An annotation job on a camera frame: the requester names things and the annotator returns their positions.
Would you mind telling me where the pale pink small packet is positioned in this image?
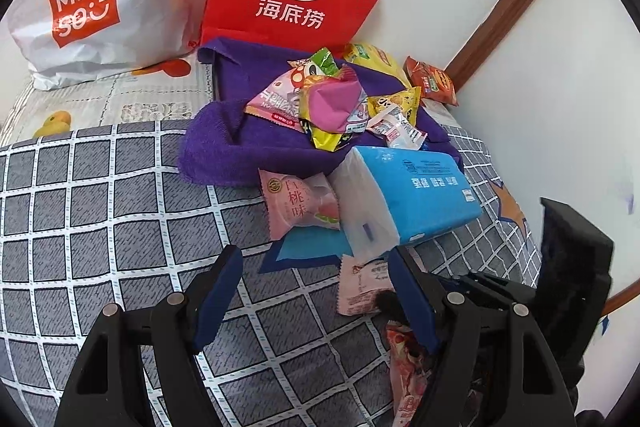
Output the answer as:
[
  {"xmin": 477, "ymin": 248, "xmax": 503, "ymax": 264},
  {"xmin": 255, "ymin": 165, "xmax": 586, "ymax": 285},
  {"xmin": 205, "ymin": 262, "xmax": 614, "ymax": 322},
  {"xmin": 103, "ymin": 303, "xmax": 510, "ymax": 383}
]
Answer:
[{"xmin": 336, "ymin": 256, "xmax": 394, "ymax": 317}]

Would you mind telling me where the small white red packet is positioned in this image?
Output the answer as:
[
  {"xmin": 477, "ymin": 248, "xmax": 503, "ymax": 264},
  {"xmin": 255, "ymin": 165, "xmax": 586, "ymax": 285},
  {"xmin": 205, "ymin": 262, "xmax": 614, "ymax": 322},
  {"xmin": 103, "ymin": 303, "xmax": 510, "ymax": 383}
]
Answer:
[{"xmin": 367, "ymin": 104, "xmax": 426, "ymax": 150}]

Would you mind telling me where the pink panda snack pouch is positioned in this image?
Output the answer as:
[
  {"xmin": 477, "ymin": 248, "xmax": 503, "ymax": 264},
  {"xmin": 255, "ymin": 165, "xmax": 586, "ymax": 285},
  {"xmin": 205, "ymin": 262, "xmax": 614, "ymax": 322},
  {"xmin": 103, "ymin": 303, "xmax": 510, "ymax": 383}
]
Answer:
[{"xmin": 244, "ymin": 48, "xmax": 338, "ymax": 132}]

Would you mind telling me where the pink yellow snack bag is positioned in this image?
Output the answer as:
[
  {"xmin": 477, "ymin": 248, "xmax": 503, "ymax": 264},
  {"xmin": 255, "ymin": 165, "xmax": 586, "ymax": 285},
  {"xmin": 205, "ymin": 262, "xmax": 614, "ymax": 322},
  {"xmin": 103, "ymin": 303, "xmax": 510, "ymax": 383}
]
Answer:
[{"xmin": 298, "ymin": 66, "xmax": 370, "ymax": 153}]

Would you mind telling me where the pink red snack packet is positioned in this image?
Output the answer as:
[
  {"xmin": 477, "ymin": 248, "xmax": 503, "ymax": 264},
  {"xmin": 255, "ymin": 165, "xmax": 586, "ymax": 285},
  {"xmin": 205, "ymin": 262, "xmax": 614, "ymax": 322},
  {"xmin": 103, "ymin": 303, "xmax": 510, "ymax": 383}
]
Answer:
[{"xmin": 386, "ymin": 321, "xmax": 432, "ymax": 427}]

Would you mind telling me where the blue tissue pack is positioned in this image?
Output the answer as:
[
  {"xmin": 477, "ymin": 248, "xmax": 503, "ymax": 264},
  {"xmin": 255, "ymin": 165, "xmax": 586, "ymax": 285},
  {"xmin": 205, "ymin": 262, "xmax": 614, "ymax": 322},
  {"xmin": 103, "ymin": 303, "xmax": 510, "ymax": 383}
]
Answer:
[{"xmin": 329, "ymin": 146, "xmax": 482, "ymax": 262}]

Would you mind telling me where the pink peach pastry packet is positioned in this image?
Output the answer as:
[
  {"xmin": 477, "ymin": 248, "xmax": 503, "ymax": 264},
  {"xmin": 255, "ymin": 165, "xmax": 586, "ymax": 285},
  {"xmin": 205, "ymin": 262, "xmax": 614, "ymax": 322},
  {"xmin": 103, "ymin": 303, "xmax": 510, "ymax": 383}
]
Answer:
[{"xmin": 258, "ymin": 170, "xmax": 341, "ymax": 241}]

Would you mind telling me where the grey checked bed cover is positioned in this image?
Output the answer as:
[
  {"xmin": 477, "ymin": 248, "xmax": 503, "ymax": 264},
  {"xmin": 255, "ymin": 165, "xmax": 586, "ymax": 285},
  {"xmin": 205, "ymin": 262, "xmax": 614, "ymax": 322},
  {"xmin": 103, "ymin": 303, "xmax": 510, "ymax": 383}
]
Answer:
[{"xmin": 0, "ymin": 118, "xmax": 544, "ymax": 427}]

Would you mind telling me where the purple towel lined tray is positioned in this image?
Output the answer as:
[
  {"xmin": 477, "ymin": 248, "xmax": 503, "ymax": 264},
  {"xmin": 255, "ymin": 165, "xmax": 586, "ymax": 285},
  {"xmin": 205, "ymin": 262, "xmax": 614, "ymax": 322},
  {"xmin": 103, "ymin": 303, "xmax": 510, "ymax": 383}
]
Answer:
[{"xmin": 177, "ymin": 36, "xmax": 464, "ymax": 188}]

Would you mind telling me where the yellow small snack packet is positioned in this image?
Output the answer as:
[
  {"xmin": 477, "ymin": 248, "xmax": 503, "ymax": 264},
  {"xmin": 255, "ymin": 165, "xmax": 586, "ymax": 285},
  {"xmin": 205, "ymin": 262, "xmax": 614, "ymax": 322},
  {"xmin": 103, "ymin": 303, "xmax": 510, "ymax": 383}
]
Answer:
[{"xmin": 368, "ymin": 87, "xmax": 421, "ymax": 126}]

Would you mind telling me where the white printed sheet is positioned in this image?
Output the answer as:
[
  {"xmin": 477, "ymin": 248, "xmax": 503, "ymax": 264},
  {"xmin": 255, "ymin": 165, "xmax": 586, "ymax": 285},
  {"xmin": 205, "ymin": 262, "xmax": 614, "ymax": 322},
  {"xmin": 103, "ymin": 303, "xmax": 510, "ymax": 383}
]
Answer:
[{"xmin": 1, "ymin": 55, "xmax": 214, "ymax": 145}]

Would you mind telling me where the orange red chips bag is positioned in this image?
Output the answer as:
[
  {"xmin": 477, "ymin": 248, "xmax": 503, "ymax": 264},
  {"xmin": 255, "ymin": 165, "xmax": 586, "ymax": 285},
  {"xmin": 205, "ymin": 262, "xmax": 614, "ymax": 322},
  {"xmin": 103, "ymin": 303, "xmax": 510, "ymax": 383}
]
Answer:
[{"xmin": 404, "ymin": 56, "xmax": 458, "ymax": 106}]

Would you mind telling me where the yellow chips bag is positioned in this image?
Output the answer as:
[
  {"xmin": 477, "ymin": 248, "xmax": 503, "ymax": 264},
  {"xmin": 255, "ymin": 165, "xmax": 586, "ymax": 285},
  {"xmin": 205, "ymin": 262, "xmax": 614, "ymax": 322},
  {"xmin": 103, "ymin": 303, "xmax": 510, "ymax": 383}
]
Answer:
[{"xmin": 343, "ymin": 42, "xmax": 412, "ymax": 89}]

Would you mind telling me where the brown wooden door frame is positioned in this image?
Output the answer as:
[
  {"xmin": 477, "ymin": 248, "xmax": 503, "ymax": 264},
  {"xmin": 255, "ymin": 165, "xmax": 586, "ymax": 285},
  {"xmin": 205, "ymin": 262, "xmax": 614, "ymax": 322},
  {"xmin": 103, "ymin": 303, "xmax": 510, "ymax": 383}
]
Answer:
[{"xmin": 446, "ymin": 0, "xmax": 535, "ymax": 92}]

